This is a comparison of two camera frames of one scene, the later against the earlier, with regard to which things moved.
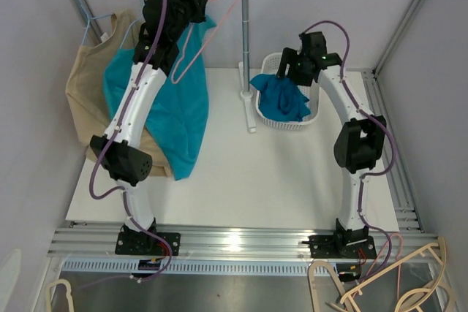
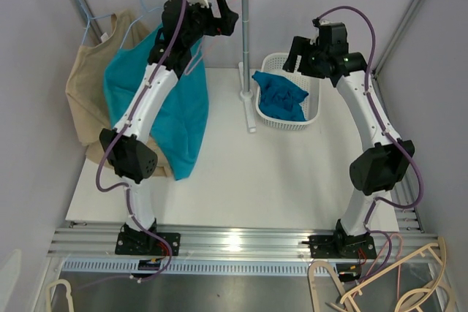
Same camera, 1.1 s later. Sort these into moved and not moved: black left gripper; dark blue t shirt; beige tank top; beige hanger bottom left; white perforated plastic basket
Moved: black left gripper; dark blue t shirt
Not moved: white perforated plastic basket; beige tank top; beige hanger bottom left
